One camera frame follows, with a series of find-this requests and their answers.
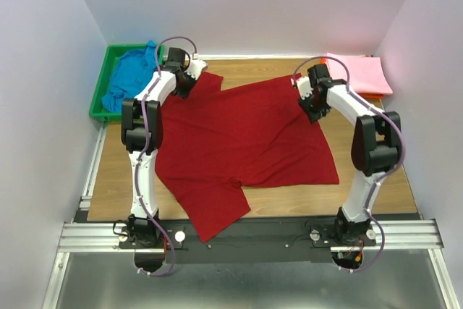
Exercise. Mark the pink folded t-shirt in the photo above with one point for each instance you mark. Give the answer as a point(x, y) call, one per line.
point(361, 74)

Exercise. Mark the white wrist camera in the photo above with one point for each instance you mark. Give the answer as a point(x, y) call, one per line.
point(196, 68)
point(303, 86)

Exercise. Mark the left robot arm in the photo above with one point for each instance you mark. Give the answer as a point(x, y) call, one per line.
point(142, 136)

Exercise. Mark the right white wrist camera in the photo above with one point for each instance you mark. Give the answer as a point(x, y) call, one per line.
point(303, 86)

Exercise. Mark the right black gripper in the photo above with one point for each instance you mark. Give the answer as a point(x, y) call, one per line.
point(311, 110)

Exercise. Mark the red t-shirt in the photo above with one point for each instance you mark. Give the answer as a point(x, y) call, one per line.
point(216, 142)

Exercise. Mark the blue t-shirt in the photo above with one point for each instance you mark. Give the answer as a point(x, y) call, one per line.
point(132, 73)

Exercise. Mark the aluminium frame rail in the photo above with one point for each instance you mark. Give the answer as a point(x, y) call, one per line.
point(397, 231)

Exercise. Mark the orange folded t-shirt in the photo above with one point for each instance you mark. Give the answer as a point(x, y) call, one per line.
point(372, 96)

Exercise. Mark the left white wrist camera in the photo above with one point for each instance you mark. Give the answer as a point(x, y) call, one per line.
point(196, 68)

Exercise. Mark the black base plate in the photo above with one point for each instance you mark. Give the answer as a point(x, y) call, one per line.
point(317, 239)

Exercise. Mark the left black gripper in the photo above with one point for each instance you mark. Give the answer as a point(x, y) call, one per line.
point(184, 89)

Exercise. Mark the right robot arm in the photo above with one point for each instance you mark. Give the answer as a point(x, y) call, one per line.
point(376, 149)

